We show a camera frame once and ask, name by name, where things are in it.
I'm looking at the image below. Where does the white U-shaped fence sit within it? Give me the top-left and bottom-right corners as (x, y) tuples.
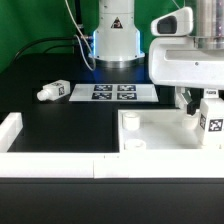
(0, 113), (224, 179)

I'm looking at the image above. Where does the green backdrop curtain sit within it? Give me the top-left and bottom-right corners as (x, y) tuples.
(0, 0), (184, 72)

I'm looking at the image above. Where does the black cable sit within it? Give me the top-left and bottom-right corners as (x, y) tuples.
(12, 36), (78, 62)

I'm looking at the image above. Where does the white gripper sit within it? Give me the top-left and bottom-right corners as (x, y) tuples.
(148, 6), (224, 116)

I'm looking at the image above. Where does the white square table top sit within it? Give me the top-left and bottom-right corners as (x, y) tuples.
(118, 109), (224, 153)

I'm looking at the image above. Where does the white marker sheet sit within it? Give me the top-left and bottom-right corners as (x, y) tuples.
(70, 84), (158, 102)

